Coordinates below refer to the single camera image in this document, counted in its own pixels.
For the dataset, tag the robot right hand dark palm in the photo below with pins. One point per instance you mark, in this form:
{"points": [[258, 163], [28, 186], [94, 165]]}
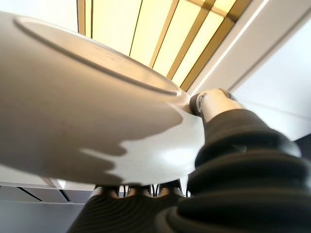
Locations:
{"points": [[243, 182]]}

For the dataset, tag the large cream bowl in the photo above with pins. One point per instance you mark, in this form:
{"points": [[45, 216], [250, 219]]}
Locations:
{"points": [[85, 109]]}

